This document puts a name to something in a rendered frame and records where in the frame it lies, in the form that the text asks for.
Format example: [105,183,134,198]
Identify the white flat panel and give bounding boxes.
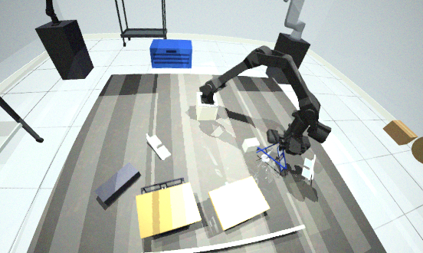
[149,225,305,253]

